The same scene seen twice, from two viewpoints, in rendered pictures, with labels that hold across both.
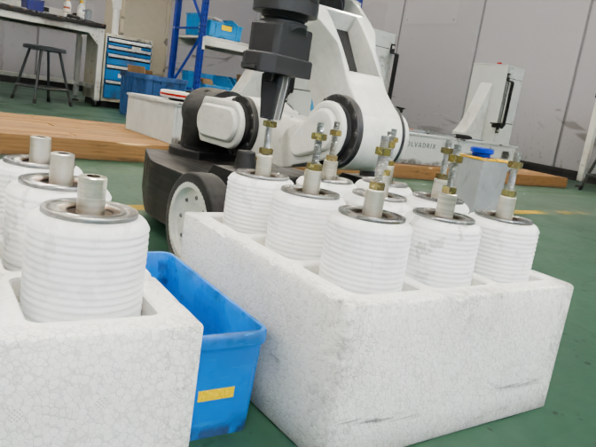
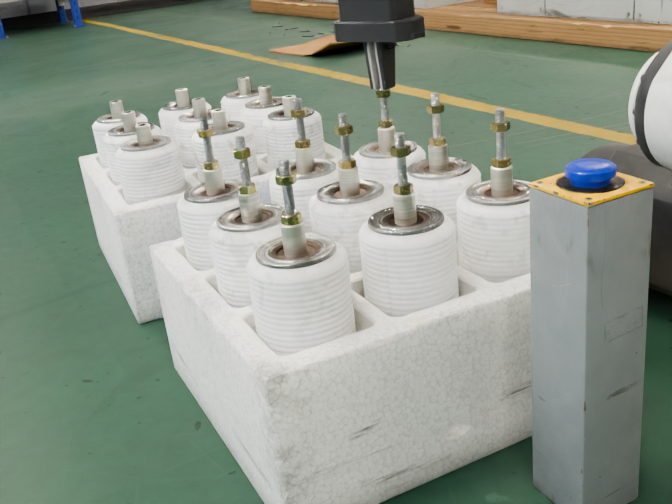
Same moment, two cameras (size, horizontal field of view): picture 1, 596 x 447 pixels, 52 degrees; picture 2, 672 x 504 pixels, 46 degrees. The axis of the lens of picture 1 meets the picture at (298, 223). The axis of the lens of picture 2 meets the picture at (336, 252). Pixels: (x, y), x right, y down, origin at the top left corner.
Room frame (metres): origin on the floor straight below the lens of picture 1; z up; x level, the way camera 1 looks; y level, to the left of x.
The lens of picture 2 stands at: (0.98, -0.93, 0.53)
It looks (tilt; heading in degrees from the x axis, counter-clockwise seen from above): 23 degrees down; 102
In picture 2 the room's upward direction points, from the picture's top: 7 degrees counter-clockwise
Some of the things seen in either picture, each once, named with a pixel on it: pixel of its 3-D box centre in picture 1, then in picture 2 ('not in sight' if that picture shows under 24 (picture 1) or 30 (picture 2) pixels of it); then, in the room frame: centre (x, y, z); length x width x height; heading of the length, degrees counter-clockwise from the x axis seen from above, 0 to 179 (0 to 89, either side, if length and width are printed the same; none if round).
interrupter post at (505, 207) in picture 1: (505, 208); (294, 238); (0.80, -0.27, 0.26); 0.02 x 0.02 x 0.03
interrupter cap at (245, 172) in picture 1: (262, 176); (387, 149); (0.85, 0.06, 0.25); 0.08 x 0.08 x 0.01
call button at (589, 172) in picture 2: (481, 153); (590, 176); (1.06, -0.29, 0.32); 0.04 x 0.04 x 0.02
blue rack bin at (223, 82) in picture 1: (208, 84); not in sight; (6.04, 1.06, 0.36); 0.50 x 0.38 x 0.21; 40
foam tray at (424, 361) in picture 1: (359, 306); (363, 320); (0.83, -0.10, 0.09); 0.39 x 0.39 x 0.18; 36
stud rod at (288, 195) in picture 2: (512, 180); (288, 200); (0.80, -0.27, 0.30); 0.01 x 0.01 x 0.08
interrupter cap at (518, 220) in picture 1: (503, 217); (295, 251); (0.80, -0.27, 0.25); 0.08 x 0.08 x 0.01
